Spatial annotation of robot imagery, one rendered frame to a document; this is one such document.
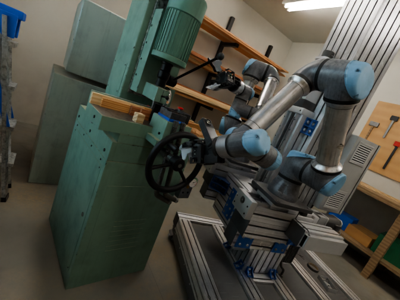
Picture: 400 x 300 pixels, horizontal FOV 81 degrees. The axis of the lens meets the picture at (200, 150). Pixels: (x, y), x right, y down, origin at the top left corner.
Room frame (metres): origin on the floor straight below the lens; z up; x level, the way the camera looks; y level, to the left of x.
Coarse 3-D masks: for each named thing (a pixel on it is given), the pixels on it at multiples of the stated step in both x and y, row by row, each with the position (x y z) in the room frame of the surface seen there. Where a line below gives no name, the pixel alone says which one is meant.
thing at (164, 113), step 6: (162, 108) 1.04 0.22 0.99; (162, 114) 1.02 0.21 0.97; (168, 114) 0.99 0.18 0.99; (174, 114) 0.99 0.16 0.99; (180, 114) 1.04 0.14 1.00; (186, 114) 1.07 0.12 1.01; (168, 120) 0.98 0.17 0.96; (174, 120) 1.00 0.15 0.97; (180, 120) 1.02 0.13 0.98; (186, 120) 1.08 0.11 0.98
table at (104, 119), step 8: (88, 104) 1.01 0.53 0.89; (88, 112) 0.98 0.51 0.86; (96, 112) 0.91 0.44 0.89; (104, 112) 0.92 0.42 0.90; (112, 112) 0.99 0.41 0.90; (120, 112) 1.05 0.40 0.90; (96, 120) 0.90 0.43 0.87; (104, 120) 0.88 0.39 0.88; (112, 120) 0.90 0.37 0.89; (120, 120) 0.92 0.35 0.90; (128, 120) 0.96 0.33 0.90; (144, 120) 1.10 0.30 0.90; (104, 128) 0.89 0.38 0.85; (112, 128) 0.91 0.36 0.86; (120, 128) 0.93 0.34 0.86; (128, 128) 0.95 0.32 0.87; (136, 128) 0.98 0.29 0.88; (144, 128) 1.00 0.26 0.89; (136, 136) 0.99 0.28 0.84; (144, 136) 1.01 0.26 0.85; (152, 136) 0.99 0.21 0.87; (152, 144) 0.96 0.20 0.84
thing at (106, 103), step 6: (102, 102) 1.01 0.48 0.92; (108, 102) 1.03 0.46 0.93; (114, 102) 1.05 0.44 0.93; (120, 102) 1.08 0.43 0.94; (108, 108) 1.03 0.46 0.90; (114, 108) 1.05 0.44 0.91; (120, 108) 1.07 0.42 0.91; (126, 108) 1.09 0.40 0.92; (192, 126) 1.39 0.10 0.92; (198, 126) 1.42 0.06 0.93
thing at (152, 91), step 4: (148, 84) 1.20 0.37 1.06; (152, 84) 1.23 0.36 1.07; (144, 88) 1.22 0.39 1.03; (148, 88) 1.19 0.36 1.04; (152, 88) 1.17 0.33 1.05; (156, 88) 1.14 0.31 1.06; (160, 88) 1.14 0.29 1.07; (144, 92) 1.21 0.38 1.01; (148, 92) 1.18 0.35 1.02; (152, 92) 1.16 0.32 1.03; (156, 92) 1.13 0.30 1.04; (160, 92) 1.15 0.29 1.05; (164, 92) 1.16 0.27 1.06; (168, 92) 1.18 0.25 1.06; (148, 96) 1.17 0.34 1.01; (152, 96) 1.15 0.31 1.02; (156, 96) 1.14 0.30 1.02; (160, 96) 1.15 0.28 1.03; (152, 100) 1.14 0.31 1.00; (156, 100) 1.14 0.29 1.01; (160, 100) 1.16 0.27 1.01; (164, 100) 1.17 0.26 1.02
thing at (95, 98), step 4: (92, 92) 1.00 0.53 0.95; (92, 96) 1.00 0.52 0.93; (96, 96) 1.01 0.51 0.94; (100, 96) 1.02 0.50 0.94; (104, 96) 1.03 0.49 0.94; (108, 96) 1.04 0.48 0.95; (92, 100) 1.00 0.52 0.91; (96, 100) 1.01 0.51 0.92; (100, 100) 1.02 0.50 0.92; (116, 100) 1.07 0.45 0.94; (120, 100) 1.08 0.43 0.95; (96, 104) 1.01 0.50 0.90; (128, 104) 1.11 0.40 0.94; (132, 104) 1.13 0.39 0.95; (136, 104) 1.15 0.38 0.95
